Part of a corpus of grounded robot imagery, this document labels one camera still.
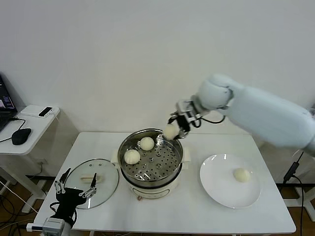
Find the flat white box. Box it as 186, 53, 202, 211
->
20, 104, 61, 118

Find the black computer mouse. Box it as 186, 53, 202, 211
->
12, 128, 32, 145

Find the white rounded laptop desk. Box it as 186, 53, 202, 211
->
0, 104, 80, 214

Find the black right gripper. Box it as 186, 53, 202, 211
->
168, 112, 191, 140

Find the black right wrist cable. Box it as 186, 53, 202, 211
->
196, 114, 226, 128

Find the round white plate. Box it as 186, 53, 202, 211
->
199, 153, 262, 209

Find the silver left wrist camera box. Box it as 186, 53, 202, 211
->
26, 217, 65, 236

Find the round glass pot lid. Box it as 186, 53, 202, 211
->
63, 158, 120, 209

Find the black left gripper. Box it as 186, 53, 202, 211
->
50, 168, 97, 226

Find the small black white device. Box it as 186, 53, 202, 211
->
38, 106, 54, 118

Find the open black laptop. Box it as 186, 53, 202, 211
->
0, 72, 19, 132

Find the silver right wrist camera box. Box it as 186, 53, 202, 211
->
175, 99, 198, 123

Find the white steamed baozi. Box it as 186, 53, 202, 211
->
140, 136, 155, 151
233, 168, 252, 183
124, 149, 141, 165
163, 124, 180, 140

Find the stainless steel steamer basket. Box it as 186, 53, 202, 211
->
118, 127, 184, 182

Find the white electric cooker pot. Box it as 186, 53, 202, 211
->
111, 147, 192, 201

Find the black power adapter with cable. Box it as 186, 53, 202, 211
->
282, 151, 306, 236

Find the white narrow side table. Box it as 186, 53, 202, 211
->
280, 147, 315, 214

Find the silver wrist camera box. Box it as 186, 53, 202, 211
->
26, 217, 65, 236
175, 99, 198, 123

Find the black mouse cable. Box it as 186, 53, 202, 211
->
9, 117, 27, 130

